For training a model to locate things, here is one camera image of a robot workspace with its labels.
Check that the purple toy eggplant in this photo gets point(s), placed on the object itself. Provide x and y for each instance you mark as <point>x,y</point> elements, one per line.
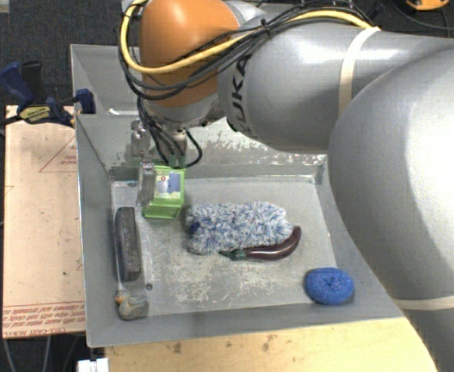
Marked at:
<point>273,251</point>

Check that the brown cardboard board red print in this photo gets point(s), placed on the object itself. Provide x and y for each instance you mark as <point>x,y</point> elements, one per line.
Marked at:
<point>41,227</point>

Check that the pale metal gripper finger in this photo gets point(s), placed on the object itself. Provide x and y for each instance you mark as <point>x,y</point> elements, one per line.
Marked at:
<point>146,186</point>

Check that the small clear glass object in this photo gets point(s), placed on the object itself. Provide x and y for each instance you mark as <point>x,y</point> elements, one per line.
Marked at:
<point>132,304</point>

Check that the blue and white fluffy cloth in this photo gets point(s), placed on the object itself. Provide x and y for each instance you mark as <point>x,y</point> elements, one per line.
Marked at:
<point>236,225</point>

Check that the dark grey flat block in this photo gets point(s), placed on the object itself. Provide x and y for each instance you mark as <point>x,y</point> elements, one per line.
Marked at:
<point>127,242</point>

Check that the green printed box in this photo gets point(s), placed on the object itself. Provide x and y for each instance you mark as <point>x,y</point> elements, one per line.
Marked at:
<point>168,192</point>

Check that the blue round scrubber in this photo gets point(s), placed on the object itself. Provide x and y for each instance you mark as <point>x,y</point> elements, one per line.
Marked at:
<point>329,286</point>

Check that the grey metal bin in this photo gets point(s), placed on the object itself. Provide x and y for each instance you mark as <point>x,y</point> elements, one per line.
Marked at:
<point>219,285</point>

